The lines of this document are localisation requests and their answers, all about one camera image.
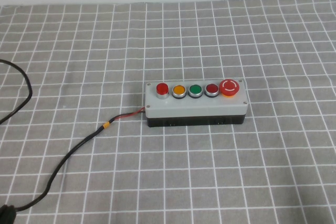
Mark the red illuminated push button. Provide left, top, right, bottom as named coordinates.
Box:
left=155, top=83, right=170, bottom=100

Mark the grey black push-button control box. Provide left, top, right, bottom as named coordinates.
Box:
left=144, top=78, right=249, bottom=128

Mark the yellow flat push button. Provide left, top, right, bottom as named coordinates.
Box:
left=172, top=84, right=188, bottom=100

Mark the green flat push button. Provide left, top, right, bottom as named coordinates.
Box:
left=187, top=84, right=204, bottom=100

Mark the dark red flat push button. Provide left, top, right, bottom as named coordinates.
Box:
left=204, top=83, right=220, bottom=98

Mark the red mushroom emergency stop button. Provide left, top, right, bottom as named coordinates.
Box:
left=219, top=78, right=241, bottom=99

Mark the grey white checked tablecloth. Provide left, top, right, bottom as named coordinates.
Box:
left=0, top=0, right=336, bottom=224

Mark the black power adapter block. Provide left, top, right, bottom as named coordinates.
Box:
left=0, top=204, right=17, bottom=224

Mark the black cable with red wire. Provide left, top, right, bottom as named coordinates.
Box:
left=14, top=105, right=146, bottom=212

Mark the plain black power cord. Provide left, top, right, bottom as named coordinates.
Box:
left=0, top=59, right=33, bottom=125

